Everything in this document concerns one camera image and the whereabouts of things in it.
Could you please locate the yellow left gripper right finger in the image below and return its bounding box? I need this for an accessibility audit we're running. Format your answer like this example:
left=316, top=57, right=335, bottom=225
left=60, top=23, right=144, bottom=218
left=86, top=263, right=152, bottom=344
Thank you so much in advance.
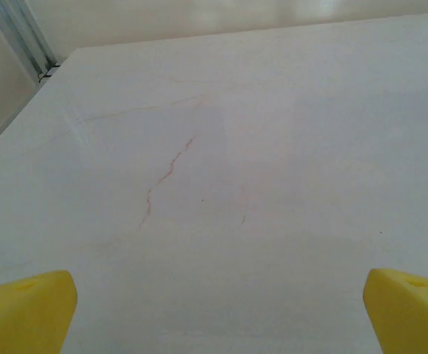
left=362, top=268, right=428, bottom=354

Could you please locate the aluminium frame post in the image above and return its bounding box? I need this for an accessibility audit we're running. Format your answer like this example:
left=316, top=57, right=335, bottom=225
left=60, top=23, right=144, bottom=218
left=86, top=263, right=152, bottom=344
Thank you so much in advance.
left=0, top=0, right=62, bottom=80

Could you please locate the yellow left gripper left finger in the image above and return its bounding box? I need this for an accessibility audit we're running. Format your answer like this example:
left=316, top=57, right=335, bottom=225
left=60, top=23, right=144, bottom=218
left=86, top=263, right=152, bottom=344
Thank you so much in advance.
left=0, top=270, right=78, bottom=354

